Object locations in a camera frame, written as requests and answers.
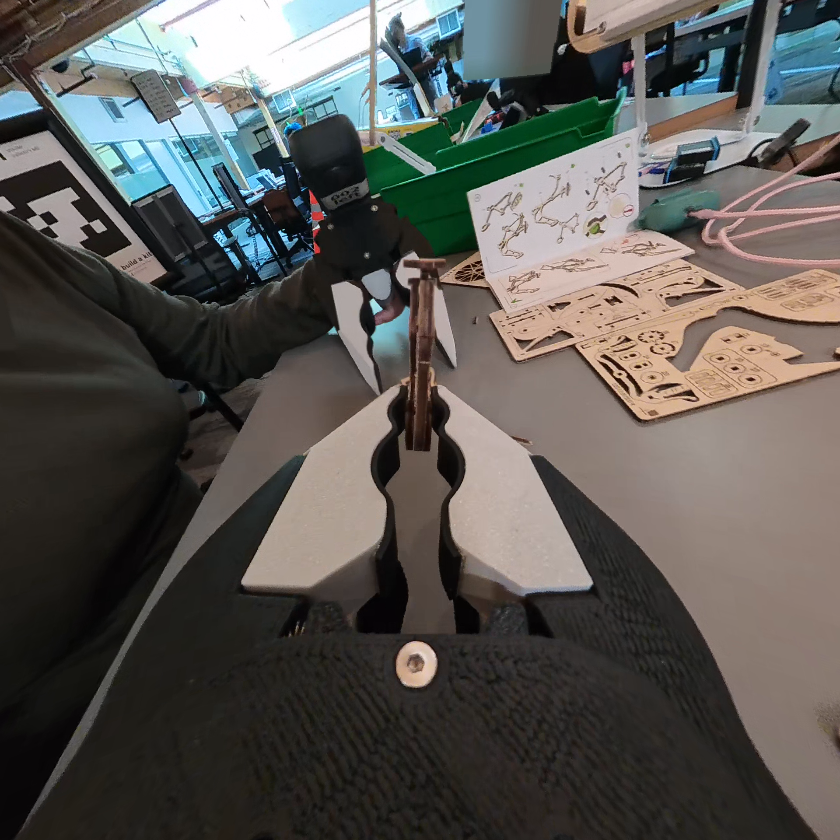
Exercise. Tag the white desk stand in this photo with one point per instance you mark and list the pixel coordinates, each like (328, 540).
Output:
(638, 98)

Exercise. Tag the small black blue box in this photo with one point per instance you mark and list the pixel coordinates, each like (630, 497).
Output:
(695, 157)

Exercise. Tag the wooden parts sheet with slots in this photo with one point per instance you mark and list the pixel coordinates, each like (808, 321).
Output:
(525, 334)

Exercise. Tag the black chair base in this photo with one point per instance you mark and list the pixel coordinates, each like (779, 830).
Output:
(216, 410)

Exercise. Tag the framed black white marker poster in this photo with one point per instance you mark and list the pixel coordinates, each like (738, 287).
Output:
(52, 197)

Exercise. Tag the wooden parts sheet large cutout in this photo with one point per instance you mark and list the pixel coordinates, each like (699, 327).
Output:
(787, 364)

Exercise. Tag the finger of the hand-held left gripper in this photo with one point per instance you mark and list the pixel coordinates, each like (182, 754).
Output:
(443, 328)
(351, 321)

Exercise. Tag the grey monitor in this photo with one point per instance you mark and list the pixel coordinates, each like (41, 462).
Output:
(512, 39)

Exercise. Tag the teal rounded device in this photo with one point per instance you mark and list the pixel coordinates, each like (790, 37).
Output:
(669, 213)

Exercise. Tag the green plastic bin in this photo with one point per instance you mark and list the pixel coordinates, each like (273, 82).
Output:
(499, 197)
(407, 164)

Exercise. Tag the white instruction booklet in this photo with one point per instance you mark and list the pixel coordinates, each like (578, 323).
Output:
(577, 223)

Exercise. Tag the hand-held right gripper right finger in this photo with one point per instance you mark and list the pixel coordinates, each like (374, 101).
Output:
(518, 525)

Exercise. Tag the wooden rounded board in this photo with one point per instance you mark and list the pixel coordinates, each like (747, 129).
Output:
(656, 23)

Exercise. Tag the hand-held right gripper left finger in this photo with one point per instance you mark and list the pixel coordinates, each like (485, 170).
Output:
(315, 525)

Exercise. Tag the black office chair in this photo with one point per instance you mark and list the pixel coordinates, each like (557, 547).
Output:
(262, 210)

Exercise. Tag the wooden model frame assembly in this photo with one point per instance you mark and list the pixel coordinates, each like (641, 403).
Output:
(420, 367)

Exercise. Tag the wooden spoked wheel sheet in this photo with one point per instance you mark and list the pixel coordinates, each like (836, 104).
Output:
(453, 279)

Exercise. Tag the brown wooden beam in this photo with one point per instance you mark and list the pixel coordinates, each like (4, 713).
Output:
(65, 26)

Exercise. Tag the person's left forearm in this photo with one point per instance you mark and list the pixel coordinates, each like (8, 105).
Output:
(229, 328)

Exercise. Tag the thin wooden pole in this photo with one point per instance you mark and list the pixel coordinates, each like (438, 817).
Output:
(374, 65)

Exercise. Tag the person's left hand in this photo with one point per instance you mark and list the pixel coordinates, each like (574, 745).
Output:
(388, 312)

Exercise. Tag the small hanging sign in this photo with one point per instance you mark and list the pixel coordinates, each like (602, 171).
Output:
(156, 95)

